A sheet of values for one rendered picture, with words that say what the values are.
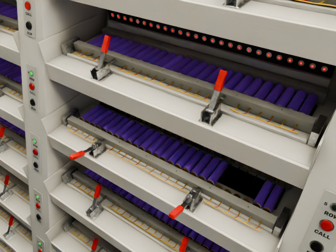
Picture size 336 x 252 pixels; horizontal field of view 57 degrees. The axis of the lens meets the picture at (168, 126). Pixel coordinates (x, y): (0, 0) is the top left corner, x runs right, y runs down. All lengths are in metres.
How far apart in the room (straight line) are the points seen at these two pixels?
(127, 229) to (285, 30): 0.60
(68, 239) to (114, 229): 0.27
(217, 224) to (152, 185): 0.16
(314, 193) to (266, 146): 0.10
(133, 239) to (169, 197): 0.21
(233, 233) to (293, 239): 0.11
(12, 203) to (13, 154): 0.20
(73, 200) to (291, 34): 0.71
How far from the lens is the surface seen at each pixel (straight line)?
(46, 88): 0.82
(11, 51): 0.91
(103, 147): 0.77
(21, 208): 1.22
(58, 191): 0.97
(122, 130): 0.79
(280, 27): 0.47
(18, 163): 1.10
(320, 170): 0.50
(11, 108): 1.01
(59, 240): 1.09
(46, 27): 0.78
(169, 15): 0.55
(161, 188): 0.68
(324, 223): 0.53
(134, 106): 0.62
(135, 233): 0.83
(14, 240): 1.39
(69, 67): 0.75
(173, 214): 0.58
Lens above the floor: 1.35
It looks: 26 degrees down
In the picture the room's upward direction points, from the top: 9 degrees clockwise
